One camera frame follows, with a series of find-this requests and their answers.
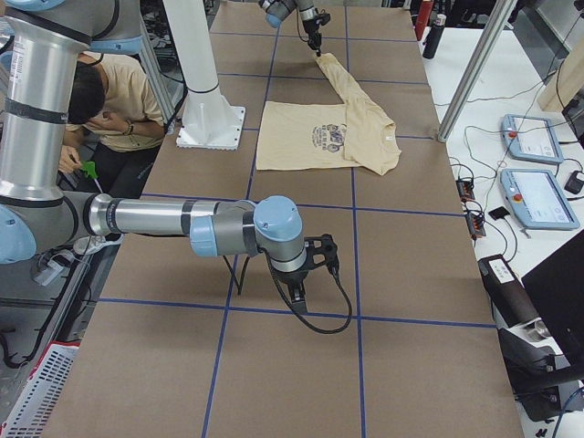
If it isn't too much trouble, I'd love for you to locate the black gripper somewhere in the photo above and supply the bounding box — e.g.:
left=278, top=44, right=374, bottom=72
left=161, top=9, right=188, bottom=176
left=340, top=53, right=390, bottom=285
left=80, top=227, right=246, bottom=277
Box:
left=271, top=266, right=317, bottom=306
left=304, top=18, right=322, bottom=56

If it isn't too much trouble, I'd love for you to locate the cream long-sleeve graphic shirt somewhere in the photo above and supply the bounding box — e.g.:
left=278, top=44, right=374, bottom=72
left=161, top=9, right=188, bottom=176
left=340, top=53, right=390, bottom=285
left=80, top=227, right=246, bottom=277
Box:
left=255, top=53, right=402, bottom=175

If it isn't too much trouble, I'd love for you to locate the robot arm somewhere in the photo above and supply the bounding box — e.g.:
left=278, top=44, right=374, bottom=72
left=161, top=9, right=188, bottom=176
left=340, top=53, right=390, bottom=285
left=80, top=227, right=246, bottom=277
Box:
left=1, top=1, right=316, bottom=312
left=258, top=0, right=330, bottom=57

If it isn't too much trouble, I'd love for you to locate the red bottle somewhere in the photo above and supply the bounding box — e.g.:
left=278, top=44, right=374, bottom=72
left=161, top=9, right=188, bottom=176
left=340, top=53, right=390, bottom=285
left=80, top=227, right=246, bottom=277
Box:
left=414, top=0, right=433, bottom=41

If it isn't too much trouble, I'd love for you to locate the black tumbler bottle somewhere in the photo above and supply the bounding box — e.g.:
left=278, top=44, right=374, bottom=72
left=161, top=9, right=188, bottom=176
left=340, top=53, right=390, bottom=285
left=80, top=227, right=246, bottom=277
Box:
left=422, top=14, right=447, bottom=59

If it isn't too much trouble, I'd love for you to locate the orange connector board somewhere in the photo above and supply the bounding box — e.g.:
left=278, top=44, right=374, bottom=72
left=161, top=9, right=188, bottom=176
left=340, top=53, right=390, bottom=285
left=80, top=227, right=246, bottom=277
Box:
left=455, top=179, right=475, bottom=202

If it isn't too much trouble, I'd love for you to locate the seated person in beige shirt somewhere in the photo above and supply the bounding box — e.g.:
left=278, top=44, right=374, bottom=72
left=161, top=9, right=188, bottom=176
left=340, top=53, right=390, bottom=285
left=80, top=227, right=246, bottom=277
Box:
left=58, top=52, right=165, bottom=199

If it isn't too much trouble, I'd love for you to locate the far blue teach pendant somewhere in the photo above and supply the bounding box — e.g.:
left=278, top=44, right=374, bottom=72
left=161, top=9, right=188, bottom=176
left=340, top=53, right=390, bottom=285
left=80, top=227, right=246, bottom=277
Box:
left=501, top=114, right=564, bottom=164

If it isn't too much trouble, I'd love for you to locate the blue teach pendant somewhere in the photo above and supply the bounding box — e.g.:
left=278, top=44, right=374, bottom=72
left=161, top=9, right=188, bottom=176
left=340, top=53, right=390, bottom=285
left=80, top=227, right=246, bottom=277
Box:
left=499, top=169, right=580, bottom=231
left=501, top=114, right=564, bottom=164

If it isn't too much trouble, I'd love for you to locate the near blue teach pendant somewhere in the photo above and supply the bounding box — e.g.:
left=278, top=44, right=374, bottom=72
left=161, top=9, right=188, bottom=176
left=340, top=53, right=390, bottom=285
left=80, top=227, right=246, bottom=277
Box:
left=499, top=169, right=580, bottom=231

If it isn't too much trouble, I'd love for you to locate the black monitor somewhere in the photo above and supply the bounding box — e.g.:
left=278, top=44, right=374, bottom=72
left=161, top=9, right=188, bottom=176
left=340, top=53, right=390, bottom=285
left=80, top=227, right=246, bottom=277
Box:
left=522, top=233, right=583, bottom=364

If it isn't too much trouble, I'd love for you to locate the black power adapter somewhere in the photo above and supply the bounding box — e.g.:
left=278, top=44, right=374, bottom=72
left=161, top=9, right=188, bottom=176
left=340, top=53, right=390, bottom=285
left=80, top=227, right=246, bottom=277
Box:
left=564, top=171, right=584, bottom=194

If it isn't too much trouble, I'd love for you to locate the white perforated basket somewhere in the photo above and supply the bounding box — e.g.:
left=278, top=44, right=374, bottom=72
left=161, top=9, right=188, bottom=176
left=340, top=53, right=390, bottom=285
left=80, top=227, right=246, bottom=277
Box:
left=1, top=341, right=79, bottom=437

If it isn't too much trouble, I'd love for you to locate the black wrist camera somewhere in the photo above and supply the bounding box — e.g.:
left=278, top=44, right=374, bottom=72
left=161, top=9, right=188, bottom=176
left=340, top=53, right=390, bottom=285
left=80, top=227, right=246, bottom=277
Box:
left=302, top=234, right=339, bottom=276
left=315, top=12, right=330, bottom=26

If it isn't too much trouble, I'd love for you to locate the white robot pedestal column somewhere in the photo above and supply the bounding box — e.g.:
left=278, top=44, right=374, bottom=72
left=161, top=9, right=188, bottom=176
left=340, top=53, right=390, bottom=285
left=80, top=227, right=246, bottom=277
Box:
left=166, top=1, right=245, bottom=151

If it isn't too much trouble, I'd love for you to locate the aluminium frame post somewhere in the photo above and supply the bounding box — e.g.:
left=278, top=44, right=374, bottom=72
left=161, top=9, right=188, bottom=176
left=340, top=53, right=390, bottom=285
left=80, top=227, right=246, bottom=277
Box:
left=437, top=0, right=516, bottom=142

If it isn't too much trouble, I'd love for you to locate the green handled tool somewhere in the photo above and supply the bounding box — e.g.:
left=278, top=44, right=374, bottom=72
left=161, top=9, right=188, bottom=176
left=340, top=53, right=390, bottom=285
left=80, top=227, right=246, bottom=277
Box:
left=78, top=161, right=103, bottom=193

